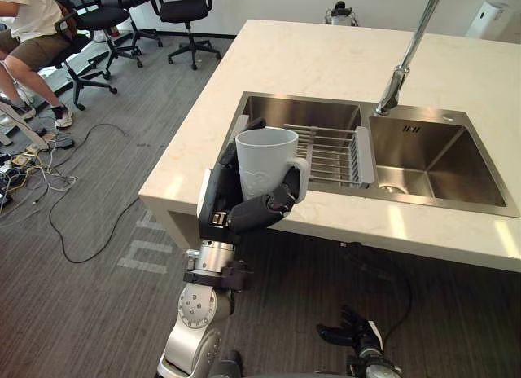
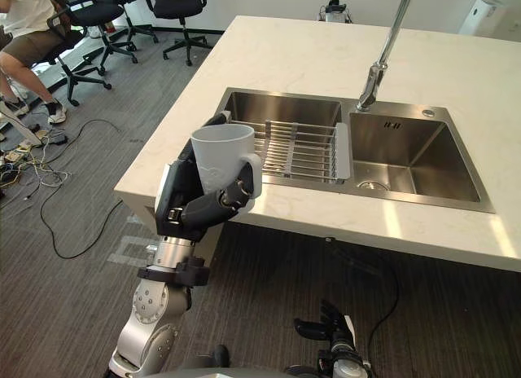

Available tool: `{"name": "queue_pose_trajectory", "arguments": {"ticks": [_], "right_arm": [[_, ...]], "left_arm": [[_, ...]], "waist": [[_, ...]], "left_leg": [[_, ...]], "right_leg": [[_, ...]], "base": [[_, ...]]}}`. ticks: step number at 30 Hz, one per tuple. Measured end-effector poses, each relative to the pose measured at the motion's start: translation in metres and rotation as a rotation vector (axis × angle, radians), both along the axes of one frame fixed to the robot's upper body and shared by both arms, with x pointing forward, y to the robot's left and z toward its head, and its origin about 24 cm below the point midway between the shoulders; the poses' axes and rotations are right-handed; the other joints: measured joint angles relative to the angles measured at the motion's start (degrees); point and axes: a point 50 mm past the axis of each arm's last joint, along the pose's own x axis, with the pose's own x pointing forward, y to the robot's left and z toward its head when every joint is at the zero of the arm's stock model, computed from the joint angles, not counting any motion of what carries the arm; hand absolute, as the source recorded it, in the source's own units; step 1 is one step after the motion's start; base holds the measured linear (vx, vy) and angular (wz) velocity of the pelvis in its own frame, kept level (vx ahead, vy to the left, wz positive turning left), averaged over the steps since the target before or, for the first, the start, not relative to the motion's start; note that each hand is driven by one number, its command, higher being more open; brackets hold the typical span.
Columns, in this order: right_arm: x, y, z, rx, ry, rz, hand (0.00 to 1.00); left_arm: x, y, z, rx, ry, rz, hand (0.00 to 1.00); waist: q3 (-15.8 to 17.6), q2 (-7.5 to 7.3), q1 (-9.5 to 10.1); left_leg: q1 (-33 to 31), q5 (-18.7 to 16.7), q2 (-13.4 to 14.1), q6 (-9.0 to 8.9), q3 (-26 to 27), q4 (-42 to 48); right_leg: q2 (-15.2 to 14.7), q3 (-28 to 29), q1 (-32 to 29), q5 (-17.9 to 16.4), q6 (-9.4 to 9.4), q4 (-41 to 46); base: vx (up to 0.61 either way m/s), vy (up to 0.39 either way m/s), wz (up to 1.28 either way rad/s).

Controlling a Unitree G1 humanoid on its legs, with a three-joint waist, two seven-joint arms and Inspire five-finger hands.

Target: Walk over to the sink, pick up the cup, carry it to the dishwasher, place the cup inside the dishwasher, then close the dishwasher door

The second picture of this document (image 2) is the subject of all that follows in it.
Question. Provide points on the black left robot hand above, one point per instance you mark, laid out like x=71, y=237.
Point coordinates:
x=179, y=199

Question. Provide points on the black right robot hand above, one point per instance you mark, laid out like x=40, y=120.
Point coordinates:
x=334, y=331

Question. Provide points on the white ceramic mug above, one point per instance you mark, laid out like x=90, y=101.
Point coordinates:
x=220, y=150

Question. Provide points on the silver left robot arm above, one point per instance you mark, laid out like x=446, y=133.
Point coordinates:
x=150, y=304

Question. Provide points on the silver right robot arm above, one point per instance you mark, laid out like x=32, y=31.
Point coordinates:
x=342, y=366

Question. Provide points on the round sink drain strainer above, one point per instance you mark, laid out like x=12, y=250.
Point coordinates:
x=372, y=185

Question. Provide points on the stainless steel double sink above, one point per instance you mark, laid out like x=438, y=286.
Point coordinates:
x=415, y=150

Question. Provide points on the grey robot torso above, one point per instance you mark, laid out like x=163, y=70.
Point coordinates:
x=228, y=373

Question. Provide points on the black floor adapter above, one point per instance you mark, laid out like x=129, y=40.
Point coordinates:
x=57, y=137

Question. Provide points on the white marble kitchen island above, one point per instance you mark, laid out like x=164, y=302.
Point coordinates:
x=285, y=56

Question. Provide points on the person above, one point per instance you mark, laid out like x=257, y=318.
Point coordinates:
x=28, y=40

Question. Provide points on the chrome faucet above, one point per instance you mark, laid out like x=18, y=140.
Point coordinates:
x=374, y=80

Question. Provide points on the small black white device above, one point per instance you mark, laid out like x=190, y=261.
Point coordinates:
x=334, y=11

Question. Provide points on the white air purifier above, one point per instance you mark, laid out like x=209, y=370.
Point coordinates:
x=482, y=17

